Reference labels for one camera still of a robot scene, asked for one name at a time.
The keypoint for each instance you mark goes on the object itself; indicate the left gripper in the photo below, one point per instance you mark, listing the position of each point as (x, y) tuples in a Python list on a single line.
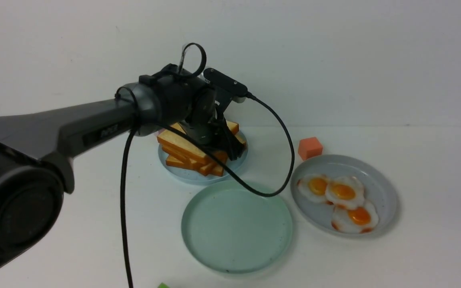
[(206, 123)]

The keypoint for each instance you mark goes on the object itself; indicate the fried egg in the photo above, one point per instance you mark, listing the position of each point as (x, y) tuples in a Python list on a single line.
[(346, 192), (313, 188), (363, 219)]

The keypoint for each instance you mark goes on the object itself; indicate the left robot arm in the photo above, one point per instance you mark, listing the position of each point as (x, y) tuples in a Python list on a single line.
[(36, 150)]

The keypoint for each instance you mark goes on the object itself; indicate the orange cube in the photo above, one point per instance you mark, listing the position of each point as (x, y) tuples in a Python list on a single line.
[(309, 148)]

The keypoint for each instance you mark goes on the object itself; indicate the mint green centre plate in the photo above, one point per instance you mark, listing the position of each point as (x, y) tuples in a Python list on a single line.
[(232, 231)]

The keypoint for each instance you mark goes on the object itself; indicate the grey egg plate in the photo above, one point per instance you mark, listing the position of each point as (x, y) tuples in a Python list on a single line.
[(378, 190)]

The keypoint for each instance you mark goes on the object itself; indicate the green cube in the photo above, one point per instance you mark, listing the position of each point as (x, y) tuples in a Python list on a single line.
[(163, 285)]

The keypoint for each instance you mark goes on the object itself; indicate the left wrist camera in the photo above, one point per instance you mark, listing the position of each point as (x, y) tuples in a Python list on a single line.
[(227, 86)]

